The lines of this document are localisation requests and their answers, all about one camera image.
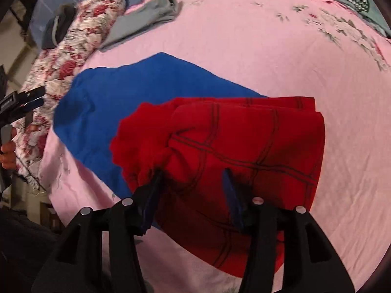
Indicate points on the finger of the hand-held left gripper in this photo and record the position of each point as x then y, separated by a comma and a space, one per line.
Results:
32, 105
30, 94

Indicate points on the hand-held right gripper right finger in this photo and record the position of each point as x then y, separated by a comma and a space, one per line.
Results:
232, 200

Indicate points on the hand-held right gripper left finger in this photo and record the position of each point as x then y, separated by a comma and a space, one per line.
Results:
151, 203

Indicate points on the blue and red pants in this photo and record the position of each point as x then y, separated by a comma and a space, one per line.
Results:
122, 97

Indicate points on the person's left hand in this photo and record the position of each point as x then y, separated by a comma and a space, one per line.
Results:
7, 152

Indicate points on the red floral quilt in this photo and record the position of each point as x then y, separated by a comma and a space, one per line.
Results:
76, 55

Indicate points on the dark grey-trimmed garment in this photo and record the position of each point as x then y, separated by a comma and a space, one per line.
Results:
58, 26

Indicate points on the grey folded garment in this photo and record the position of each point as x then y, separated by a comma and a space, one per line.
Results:
143, 18

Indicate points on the pink floral blanket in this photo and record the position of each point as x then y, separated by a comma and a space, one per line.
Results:
259, 52

